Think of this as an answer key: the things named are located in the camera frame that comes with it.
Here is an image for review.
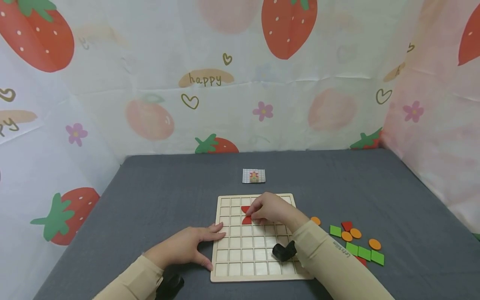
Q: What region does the person's right hand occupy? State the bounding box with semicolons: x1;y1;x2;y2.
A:
245;192;310;233

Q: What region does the person's left hand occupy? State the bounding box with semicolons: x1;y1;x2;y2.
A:
143;223;228;272

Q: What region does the wooden grid board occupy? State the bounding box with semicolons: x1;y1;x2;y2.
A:
210;193;315;283

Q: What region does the person's right forearm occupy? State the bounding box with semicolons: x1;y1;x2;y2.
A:
291;220;395;300

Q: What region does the person's left forearm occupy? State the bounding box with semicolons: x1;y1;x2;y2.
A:
92;254;165;300

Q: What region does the small pattern card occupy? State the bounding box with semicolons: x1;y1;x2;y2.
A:
242;169;266;184

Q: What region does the black wrist band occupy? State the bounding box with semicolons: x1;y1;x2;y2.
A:
155;273;185;300
272;240;298;263

